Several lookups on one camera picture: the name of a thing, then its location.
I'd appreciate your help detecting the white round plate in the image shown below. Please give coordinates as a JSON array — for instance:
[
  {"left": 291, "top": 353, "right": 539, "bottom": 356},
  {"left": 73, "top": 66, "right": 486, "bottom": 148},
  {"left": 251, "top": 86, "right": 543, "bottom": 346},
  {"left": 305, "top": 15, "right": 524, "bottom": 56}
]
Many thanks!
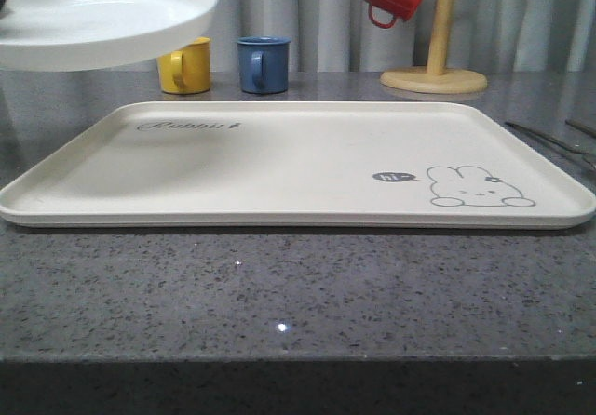
[{"left": 1, "top": 0, "right": 218, "bottom": 72}]

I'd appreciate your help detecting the yellow mug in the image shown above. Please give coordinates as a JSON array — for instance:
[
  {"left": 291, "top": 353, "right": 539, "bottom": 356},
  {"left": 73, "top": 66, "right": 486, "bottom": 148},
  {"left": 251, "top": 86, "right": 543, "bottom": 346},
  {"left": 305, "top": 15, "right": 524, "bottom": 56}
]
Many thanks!
[{"left": 157, "top": 37, "right": 211, "bottom": 95}]

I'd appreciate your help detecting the blue mug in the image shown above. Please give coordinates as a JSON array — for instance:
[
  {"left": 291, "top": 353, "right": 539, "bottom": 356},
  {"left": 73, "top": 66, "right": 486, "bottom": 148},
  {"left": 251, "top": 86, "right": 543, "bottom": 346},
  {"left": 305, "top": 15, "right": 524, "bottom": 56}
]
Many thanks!
[{"left": 237, "top": 36, "right": 291, "bottom": 94}]

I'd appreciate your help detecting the cream rabbit serving tray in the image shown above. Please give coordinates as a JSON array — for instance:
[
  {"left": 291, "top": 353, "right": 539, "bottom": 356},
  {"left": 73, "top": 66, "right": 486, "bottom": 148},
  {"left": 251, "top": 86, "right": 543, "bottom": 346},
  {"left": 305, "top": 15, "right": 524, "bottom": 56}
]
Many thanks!
[{"left": 1, "top": 101, "right": 595, "bottom": 229}]

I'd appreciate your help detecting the wooden mug tree stand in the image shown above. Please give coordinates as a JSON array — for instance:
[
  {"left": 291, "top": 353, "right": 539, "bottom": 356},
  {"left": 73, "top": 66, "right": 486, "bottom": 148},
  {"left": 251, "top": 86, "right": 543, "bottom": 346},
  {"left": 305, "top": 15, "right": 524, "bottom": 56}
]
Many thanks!
[{"left": 380, "top": 0, "right": 488, "bottom": 94}]

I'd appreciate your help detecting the grey curtain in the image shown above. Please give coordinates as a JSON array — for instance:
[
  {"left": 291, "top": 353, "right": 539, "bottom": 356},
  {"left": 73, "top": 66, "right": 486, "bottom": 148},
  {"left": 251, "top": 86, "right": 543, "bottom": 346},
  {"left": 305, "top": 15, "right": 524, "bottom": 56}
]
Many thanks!
[{"left": 208, "top": 0, "right": 595, "bottom": 74}]

